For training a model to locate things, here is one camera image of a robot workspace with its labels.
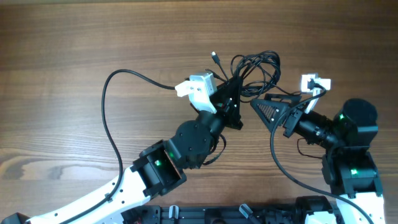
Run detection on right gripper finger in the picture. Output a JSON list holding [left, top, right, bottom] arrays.
[[250, 99, 290, 131], [264, 93, 301, 103]]

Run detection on black cable bundle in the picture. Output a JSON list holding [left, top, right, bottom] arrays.
[[205, 50, 302, 103]]

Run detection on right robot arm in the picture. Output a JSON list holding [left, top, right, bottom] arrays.
[[251, 93, 385, 223]]

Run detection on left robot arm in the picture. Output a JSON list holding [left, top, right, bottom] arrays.
[[2, 77, 243, 223]]

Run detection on right camera black cable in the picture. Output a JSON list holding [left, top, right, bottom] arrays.
[[269, 81, 376, 224]]

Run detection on camera black cable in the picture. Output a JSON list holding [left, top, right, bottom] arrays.
[[58, 68, 177, 224], [269, 81, 376, 224]]

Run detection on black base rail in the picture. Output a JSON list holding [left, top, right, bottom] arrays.
[[121, 204, 344, 224]]

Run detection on left camera black cable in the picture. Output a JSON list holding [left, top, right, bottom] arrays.
[[58, 68, 177, 224]]

